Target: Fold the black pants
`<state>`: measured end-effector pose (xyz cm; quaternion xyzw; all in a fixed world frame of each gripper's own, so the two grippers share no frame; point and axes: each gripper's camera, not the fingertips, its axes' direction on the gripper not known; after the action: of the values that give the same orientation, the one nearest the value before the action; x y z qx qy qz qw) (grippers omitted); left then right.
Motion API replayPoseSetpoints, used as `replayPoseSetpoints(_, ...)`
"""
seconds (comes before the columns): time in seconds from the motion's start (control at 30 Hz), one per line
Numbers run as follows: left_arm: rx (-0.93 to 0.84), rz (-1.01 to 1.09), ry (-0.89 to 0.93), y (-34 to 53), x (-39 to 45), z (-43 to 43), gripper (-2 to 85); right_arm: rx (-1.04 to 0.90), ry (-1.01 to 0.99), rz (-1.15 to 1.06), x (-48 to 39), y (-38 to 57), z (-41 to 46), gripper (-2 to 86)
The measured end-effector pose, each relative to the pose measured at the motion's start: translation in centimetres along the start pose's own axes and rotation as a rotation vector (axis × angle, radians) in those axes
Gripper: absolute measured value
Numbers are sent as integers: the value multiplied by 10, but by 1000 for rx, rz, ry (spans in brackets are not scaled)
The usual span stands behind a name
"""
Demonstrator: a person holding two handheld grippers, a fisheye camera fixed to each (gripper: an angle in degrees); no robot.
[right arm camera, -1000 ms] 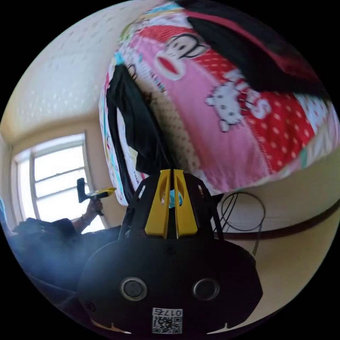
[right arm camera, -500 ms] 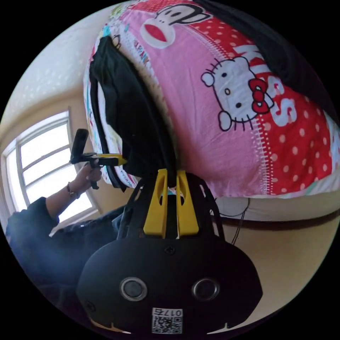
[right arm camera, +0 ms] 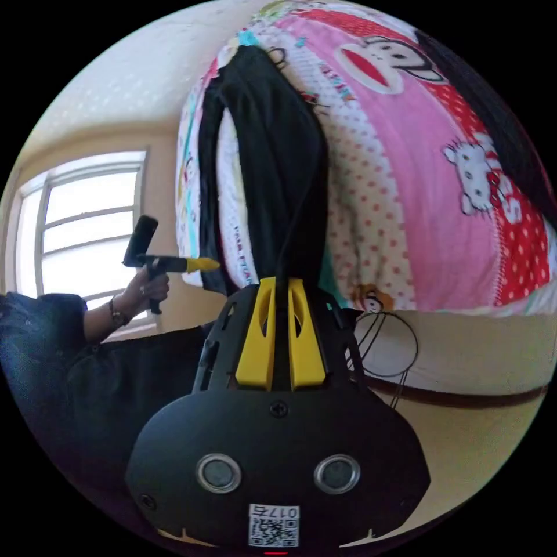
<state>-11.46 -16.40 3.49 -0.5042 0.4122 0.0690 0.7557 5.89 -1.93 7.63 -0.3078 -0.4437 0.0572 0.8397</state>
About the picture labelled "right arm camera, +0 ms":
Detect black pants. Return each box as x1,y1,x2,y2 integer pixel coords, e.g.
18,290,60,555
198,45,330,298

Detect window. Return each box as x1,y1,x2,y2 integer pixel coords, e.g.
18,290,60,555
8,150,151,332

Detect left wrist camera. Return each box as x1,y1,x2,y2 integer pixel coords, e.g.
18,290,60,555
123,215,159,267

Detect person's body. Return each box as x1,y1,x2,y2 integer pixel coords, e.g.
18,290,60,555
0,292,211,530

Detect bed with pink cartoon sheet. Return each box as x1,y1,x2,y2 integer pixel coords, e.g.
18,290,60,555
173,0,557,315

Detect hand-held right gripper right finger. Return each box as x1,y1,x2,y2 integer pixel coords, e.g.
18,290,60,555
287,278,327,390

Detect person's left forearm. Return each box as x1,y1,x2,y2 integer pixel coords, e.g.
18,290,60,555
81,297,131,343

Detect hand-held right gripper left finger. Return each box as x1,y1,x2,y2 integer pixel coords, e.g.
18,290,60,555
234,276,277,390

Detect person's left hand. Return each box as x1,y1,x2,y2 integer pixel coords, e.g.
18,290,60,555
114,270,171,315

